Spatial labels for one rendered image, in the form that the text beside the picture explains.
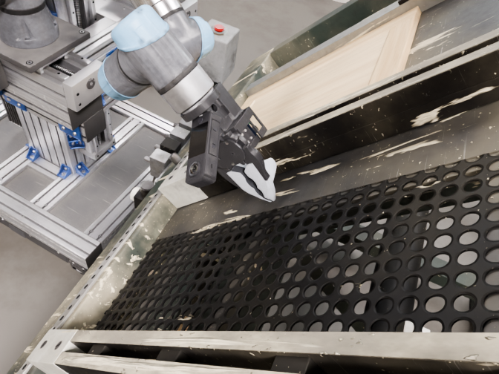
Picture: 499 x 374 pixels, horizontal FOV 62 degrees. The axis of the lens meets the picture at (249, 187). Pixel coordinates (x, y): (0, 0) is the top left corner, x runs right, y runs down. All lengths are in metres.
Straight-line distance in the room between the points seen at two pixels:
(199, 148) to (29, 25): 0.75
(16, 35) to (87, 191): 0.88
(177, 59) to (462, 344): 0.49
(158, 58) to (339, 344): 0.45
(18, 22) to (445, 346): 1.18
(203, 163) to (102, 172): 1.45
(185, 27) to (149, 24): 0.17
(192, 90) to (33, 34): 0.72
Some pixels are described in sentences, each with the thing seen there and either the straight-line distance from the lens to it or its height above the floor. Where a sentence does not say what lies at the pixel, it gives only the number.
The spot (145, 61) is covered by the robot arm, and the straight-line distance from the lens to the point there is 0.63.
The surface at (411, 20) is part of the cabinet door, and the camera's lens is 1.06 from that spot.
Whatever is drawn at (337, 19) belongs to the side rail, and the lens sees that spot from 1.44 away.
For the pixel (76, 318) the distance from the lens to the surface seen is 0.92.
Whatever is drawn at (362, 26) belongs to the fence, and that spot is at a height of 1.24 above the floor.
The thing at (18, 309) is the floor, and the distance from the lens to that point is 1.99.
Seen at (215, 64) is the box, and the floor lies 0.83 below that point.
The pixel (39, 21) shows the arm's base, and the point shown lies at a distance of 1.29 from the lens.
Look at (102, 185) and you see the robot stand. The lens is 1.99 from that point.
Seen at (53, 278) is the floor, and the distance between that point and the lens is 2.01.
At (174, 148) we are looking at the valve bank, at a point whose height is 0.76.
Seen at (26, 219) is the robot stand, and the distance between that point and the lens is 1.92.
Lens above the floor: 1.74
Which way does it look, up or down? 50 degrees down
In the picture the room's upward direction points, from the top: 14 degrees clockwise
